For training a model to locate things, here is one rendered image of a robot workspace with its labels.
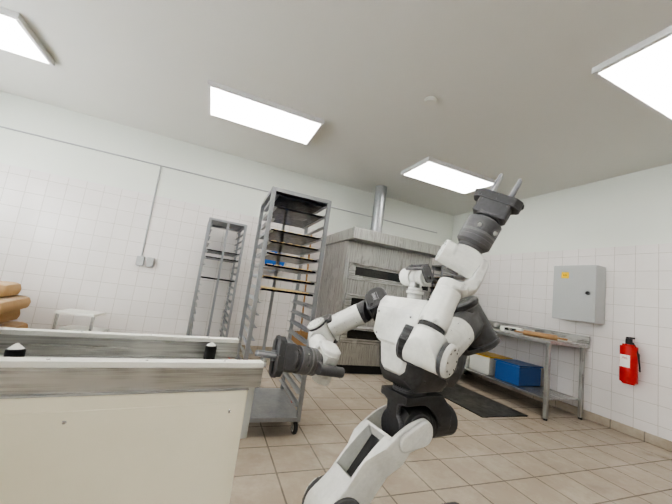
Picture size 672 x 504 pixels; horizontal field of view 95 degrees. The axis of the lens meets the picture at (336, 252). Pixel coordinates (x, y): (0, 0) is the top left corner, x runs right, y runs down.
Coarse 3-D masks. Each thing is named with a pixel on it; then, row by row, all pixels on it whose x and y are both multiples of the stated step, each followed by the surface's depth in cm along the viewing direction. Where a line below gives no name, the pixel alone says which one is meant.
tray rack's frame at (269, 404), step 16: (288, 192) 237; (256, 240) 285; (272, 304) 288; (240, 336) 274; (288, 336) 291; (256, 400) 249; (272, 400) 254; (288, 400) 258; (256, 416) 220; (272, 416) 223; (288, 416) 227
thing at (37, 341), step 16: (0, 336) 76; (16, 336) 77; (32, 336) 79; (48, 336) 80; (64, 336) 82; (80, 336) 83; (96, 336) 85; (112, 336) 87; (128, 336) 88; (144, 336) 90; (160, 336) 92; (176, 336) 95; (192, 336) 98; (0, 352) 76; (32, 352) 78; (48, 352) 80; (64, 352) 82; (80, 352) 83; (96, 352) 85; (112, 352) 87; (128, 352) 88; (144, 352) 90; (160, 352) 92; (176, 352) 94; (192, 352) 97; (224, 352) 101
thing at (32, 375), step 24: (0, 360) 55; (24, 360) 57; (48, 360) 59; (72, 360) 61; (96, 360) 63; (120, 360) 65; (144, 360) 67; (168, 360) 69; (192, 360) 72; (216, 360) 75; (240, 360) 78; (264, 360) 79; (0, 384) 55; (24, 384) 57; (48, 384) 58; (72, 384) 60; (96, 384) 62; (120, 384) 64; (144, 384) 66; (168, 384) 68; (192, 384) 70; (216, 384) 73; (240, 384) 75
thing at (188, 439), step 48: (0, 432) 54; (48, 432) 57; (96, 432) 61; (144, 432) 64; (192, 432) 69; (240, 432) 74; (0, 480) 54; (48, 480) 57; (96, 480) 60; (144, 480) 64; (192, 480) 68
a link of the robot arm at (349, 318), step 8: (344, 312) 130; (352, 312) 129; (320, 320) 129; (328, 320) 130; (336, 320) 130; (344, 320) 129; (352, 320) 128; (360, 320) 128; (312, 328) 127; (336, 328) 129; (344, 328) 129; (352, 328) 131; (336, 336) 131
